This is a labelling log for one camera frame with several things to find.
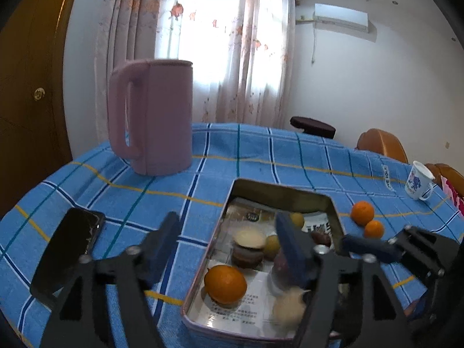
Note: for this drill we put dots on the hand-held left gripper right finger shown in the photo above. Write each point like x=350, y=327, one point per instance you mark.
x=290, y=250

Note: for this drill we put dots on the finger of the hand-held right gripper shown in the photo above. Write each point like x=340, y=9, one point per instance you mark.
x=366, y=245

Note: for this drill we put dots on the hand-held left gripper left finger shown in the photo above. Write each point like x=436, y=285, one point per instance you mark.
x=165, y=246

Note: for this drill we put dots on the small orange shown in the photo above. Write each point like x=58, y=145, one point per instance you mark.
x=374, y=229

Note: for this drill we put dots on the small yellow green jujube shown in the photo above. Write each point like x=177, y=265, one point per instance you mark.
x=298, y=219
x=271, y=247

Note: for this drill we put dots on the large orange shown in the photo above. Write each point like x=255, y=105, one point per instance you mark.
x=362, y=213
x=224, y=283

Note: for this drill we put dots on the dark brown taro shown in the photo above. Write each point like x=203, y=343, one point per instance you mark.
x=321, y=238

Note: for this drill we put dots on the brown round pastry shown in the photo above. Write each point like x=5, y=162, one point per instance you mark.
x=248, y=239

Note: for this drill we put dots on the white round pastry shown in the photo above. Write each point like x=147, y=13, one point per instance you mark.
x=290, y=306

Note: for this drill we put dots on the pink metal tin box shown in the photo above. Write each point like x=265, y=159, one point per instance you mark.
x=253, y=188

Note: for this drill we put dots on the printed paper leaflet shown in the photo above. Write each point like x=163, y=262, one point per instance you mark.
x=253, y=297

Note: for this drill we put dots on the pink patterned cloth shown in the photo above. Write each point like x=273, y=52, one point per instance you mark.
x=457, y=195

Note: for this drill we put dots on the white mug with blue print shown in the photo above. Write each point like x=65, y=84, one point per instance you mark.
x=417, y=183

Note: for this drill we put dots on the blue checked tablecloth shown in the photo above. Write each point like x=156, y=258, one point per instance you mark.
x=108, y=195

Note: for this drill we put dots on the black smartphone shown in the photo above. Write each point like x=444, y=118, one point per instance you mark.
x=69, y=250

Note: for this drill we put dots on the orange chair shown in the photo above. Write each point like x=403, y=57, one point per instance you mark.
x=384, y=145

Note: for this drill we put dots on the dark round stool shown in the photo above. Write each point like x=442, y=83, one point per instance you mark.
x=311, y=125

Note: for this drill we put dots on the pink electric kettle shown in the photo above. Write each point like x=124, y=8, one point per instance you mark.
x=159, y=116

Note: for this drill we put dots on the wooden door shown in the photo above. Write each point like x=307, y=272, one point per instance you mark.
x=29, y=116

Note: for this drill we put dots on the sheer floral curtain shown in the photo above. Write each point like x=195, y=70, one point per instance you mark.
x=224, y=61

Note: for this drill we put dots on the brass door knob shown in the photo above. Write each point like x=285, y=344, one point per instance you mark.
x=39, y=93

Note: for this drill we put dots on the white air conditioner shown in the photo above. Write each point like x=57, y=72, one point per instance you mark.
x=340, y=17

